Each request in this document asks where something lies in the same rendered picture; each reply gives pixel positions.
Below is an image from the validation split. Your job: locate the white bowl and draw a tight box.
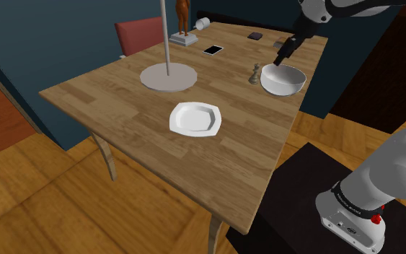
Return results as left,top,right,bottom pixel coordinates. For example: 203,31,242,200
260,63,307,97

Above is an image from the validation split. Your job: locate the grey chess piece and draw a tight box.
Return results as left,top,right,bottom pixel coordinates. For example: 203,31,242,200
247,63,262,86

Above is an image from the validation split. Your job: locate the black phone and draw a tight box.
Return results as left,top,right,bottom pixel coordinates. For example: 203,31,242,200
202,44,225,57

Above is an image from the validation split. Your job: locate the white mug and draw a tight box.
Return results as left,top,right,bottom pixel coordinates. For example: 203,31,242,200
193,17,211,31

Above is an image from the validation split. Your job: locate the brown figure on white base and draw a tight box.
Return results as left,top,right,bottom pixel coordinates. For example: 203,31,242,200
168,0,200,48

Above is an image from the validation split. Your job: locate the white plate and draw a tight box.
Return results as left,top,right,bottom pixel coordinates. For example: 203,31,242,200
168,101,223,138

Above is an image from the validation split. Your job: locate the lamp with round grey base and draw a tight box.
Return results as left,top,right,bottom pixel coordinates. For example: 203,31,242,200
139,0,198,93

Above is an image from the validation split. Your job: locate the dark robot stand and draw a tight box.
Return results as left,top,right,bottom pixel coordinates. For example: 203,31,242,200
225,141,406,254

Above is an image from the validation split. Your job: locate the red chair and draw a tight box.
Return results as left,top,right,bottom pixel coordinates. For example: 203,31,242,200
113,16,170,59

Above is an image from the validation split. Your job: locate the wooden table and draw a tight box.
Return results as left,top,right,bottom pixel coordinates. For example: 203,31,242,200
38,22,329,254

